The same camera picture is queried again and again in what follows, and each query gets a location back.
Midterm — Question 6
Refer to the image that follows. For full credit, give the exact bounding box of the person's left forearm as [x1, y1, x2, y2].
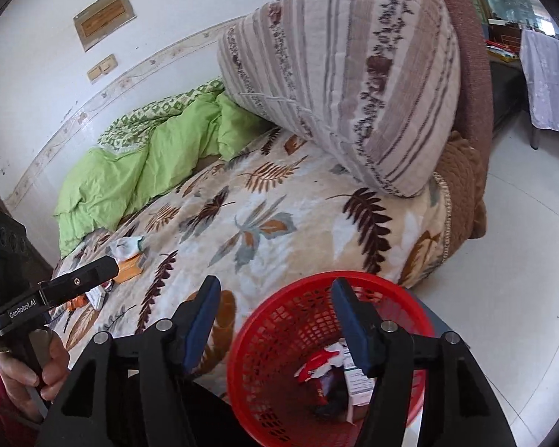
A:
[0, 372, 45, 447]

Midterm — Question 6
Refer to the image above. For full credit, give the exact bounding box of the red and white wrapper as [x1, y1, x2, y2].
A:
[294, 342, 350, 406]

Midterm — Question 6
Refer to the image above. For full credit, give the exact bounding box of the striped headboard cushion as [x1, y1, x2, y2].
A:
[215, 0, 462, 199]

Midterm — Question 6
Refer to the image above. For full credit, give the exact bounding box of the pale purple cloth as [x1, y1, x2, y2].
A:
[519, 28, 559, 137]

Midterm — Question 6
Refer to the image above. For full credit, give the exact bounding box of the wooden wall plaque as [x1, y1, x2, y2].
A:
[73, 0, 137, 52]

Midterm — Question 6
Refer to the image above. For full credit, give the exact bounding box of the white crumpled tissue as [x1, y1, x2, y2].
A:
[107, 237, 145, 261]

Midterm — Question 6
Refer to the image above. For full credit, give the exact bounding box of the beige light switch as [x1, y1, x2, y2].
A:
[86, 54, 119, 85]

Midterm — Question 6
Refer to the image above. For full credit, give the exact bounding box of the red plastic basket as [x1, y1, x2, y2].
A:
[227, 271, 436, 447]

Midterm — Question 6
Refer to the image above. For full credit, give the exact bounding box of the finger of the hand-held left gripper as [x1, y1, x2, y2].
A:
[37, 255, 120, 312]

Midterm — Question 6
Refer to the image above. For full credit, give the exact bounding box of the leaf print blanket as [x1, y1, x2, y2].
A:
[49, 126, 452, 399]

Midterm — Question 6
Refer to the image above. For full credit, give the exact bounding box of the brown fleece bed cover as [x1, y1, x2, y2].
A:
[435, 130, 488, 261]

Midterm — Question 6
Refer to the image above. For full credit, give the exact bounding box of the small white box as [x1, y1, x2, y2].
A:
[86, 286, 110, 310]

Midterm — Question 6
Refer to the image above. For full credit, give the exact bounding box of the orange paper box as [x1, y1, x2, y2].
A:
[113, 254, 145, 285]

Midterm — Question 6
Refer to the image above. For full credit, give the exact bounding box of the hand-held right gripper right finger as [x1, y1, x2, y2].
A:
[331, 278, 518, 447]

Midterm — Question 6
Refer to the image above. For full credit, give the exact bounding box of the white box green label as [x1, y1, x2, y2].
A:
[342, 345, 378, 424]

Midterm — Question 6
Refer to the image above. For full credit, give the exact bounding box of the green quilt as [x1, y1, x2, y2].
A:
[53, 79, 280, 258]

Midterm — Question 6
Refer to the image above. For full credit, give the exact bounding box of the person's left hand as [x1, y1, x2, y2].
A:
[0, 332, 72, 403]

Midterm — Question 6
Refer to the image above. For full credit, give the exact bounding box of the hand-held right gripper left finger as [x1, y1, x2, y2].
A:
[37, 276, 224, 447]

